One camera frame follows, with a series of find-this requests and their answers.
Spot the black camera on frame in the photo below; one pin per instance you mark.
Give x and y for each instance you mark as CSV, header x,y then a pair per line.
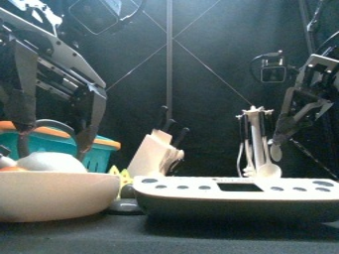
x,y
273,71

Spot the white toy ladle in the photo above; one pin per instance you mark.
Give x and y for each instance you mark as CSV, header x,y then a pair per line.
x,y
268,167

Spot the orange toy carrot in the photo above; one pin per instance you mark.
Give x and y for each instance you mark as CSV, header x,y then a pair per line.
x,y
11,168

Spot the teal basket with orange rim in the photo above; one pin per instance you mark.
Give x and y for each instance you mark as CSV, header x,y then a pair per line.
x,y
104,152

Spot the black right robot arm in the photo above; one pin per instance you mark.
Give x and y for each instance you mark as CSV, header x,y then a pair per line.
x,y
325,29

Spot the black round disc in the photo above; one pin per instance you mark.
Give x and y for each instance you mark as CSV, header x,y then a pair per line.
x,y
126,206

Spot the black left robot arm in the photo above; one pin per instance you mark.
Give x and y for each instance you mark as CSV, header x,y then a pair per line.
x,y
28,13

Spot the white toy knife block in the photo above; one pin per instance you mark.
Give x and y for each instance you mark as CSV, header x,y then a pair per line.
x,y
150,155

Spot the white utensil stand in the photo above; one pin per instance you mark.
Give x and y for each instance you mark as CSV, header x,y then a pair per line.
x,y
256,132

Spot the white toy spoon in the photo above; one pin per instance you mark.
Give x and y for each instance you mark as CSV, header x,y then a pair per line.
x,y
276,152

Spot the white round bowl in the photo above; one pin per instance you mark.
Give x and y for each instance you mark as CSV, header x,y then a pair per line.
x,y
53,195

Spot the white toy spatula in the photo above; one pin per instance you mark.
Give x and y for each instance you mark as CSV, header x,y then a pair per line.
x,y
241,158

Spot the white toy kitchen scale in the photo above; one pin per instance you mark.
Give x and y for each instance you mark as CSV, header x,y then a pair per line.
x,y
238,198

